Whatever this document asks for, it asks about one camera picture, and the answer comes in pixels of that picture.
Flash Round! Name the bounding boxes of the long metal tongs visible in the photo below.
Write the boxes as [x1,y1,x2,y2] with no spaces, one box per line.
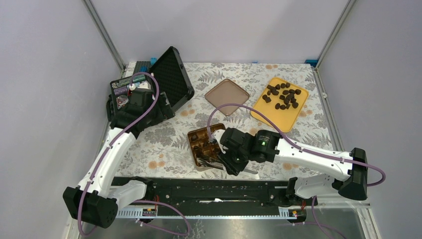
[197,155,260,179]

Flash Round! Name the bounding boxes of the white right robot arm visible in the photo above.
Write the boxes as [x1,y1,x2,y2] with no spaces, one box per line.
[210,128,367,205]

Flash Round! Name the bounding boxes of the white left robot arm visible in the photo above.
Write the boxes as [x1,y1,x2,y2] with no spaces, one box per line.
[63,91,160,237]

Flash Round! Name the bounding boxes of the gold chocolate tin box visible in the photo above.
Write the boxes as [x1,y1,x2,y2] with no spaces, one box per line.
[187,127,221,171]

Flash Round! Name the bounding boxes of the black open hard case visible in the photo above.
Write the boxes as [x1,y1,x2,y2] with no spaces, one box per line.
[106,46,195,123]

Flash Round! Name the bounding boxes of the brown square tin lid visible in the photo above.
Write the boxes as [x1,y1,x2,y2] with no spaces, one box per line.
[205,79,250,108]

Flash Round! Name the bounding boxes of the yellow plastic tray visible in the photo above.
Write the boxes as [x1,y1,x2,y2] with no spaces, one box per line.
[253,77,309,132]

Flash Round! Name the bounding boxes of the floral tablecloth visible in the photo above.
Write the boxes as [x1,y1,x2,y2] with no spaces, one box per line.
[116,63,333,179]

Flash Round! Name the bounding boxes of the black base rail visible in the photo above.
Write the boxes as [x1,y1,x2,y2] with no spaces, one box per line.
[111,177,318,220]

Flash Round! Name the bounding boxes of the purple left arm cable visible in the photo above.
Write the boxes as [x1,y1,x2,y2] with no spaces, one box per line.
[77,72,191,237]

